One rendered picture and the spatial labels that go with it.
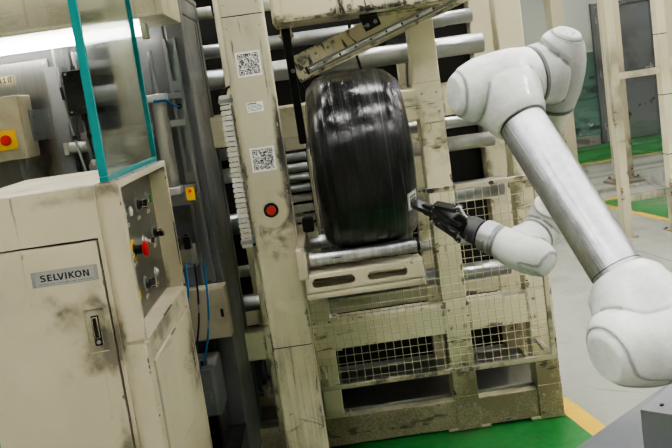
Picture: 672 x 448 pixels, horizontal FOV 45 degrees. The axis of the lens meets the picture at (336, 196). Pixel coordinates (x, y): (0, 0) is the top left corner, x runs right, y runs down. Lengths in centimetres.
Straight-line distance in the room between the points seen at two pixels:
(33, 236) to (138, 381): 40
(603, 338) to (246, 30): 146
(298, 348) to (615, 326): 133
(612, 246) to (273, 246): 124
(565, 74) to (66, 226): 114
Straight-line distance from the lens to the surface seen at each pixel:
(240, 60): 247
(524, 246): 214
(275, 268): 252
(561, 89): 181
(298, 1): 273
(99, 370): 194
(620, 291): 151
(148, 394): 194
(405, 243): 244
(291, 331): 257
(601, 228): 157
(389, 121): 230
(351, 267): 243
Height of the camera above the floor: 140
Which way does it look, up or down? 8 degrees down
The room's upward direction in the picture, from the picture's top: 8 degrees counter-clockwise
